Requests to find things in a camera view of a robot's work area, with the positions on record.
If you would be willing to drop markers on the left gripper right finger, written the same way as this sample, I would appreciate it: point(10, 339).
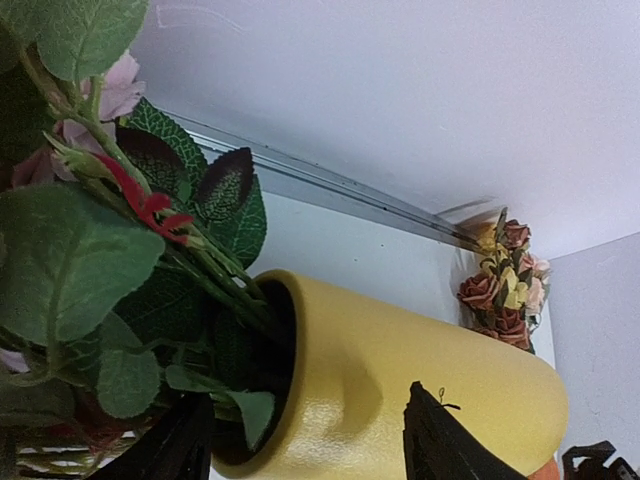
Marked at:
point(436, 446)

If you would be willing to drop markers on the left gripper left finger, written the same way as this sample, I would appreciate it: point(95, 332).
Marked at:
point(178, 446)

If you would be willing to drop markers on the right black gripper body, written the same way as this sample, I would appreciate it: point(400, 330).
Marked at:
point(594, 462)

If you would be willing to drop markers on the orange yellow wrapping paper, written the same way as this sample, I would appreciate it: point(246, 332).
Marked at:
point(549, 471)

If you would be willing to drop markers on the yellow ceramic vase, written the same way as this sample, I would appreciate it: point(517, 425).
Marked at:
point(349, 383)

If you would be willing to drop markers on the white and pink flowers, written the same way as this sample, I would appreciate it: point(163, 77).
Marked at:
point(124, 252)

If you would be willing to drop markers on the loose bouquet flower stems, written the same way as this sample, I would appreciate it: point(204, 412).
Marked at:
point(507, 295)

